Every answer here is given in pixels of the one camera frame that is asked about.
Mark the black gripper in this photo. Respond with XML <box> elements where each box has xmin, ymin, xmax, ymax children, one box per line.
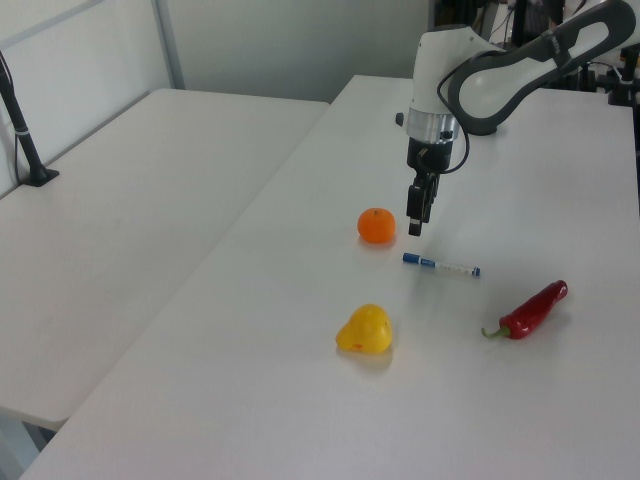
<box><xmin>405</xmin><ymin>135</ymin><xmax>455</xmax><ymax>237</ymax></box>

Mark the blue white marker pen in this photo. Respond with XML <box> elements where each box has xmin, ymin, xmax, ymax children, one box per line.
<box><xmin>402</xmin><ymin>251</ymin><xmax>483</xmax><ymax>279</ymax></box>

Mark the orange mandarin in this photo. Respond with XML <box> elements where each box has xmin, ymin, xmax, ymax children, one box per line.
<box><xmin>357</xmin><ymin>206</ymin><xmax>397</xmax><ymax>245</ymax></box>

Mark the yellow bell pepper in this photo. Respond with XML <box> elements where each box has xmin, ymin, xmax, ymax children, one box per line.
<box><xmin>333</xmin><ymin>302</ymin><xmax>395</xmax><ymax>355</ymax></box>

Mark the red chili pepper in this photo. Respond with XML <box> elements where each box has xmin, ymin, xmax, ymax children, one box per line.
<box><xmin>480</xmin><ymin>279</ymin><xmax>570</xmax><ymax>343</ymax></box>

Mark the black background equipment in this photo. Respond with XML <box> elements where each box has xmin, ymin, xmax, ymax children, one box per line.
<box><xmin>606</xmin><ymin>44</ymin><xmax>640</xmax><ymax>107</ymax></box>

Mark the adjoining white table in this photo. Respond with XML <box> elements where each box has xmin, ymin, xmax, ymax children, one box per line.
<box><xmin>0</xmin><ymin>87</ymin><xmax>331</xmax><ymax>432</ymax></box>

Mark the black pole with flat base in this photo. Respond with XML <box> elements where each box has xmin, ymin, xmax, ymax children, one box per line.
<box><xmin>0</xmin><ymin>49</ymin><xmax>61</xmax><ymax>188</ymax></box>

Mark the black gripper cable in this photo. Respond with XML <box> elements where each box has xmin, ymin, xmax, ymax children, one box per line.
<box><xmin>436</xmin><ymin>62</ymin><xmax>472</xmax><ymax>175</ymax></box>

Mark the grey velcro strap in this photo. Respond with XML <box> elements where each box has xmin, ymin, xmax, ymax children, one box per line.
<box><xmin>541</xmin><ymin>28</ymin><xmax>571</xmax><ymax>67</ymax></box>

